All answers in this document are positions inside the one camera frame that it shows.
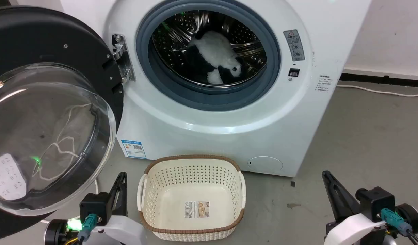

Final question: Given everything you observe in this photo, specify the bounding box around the stainless steel washer drum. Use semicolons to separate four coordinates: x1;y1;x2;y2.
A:
151;10;268;87

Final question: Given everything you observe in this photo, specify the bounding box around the grey warning sticker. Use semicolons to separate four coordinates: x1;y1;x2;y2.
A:
283;29;306;62

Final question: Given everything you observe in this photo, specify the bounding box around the black and white panda plush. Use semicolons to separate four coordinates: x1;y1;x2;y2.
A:
184;30;245;85

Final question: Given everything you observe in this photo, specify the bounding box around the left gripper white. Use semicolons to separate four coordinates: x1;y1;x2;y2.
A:
82;172;147;245

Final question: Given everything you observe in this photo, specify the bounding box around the black round glass washer door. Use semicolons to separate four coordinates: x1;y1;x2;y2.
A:
0;5;125;231

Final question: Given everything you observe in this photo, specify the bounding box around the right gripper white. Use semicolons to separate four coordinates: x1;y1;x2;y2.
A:
322;170;387;245

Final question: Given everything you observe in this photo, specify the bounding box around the small printed text sticker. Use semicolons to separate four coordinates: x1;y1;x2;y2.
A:
315;75;331;93

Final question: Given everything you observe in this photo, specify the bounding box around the teal connector cable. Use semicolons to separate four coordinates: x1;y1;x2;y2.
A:
380;208;418;245
77;213;98;243

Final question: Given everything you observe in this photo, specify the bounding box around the black baseboard strip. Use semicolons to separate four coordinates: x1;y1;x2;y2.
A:
339;72;418;88

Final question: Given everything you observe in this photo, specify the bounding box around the left teal connector cable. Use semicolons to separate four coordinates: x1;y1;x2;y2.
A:
77;213;98;243

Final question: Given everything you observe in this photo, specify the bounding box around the paper label inside basket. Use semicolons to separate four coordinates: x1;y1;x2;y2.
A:
184;200;210;219

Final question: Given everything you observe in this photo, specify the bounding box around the blue white energy label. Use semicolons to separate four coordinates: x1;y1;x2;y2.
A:
121;137;147;160

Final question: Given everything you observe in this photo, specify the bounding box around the white front-load washing machine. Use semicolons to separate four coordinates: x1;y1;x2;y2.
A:
59;0;372;178

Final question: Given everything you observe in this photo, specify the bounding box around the right teal connector cable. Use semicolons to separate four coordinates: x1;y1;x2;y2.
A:
380;208;418;245

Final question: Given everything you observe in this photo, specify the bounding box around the chrome door hinge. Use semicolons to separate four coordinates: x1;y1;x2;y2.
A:
112;33;136;83

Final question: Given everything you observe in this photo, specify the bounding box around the cream perforated laundry basket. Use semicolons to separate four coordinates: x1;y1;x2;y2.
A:
137;154;247;242

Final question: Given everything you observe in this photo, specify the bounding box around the round white filter cover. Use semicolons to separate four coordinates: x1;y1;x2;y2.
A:
247;156;284;173

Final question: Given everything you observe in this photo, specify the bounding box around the white floor cable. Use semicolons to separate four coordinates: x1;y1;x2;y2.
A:
336;84;418;98

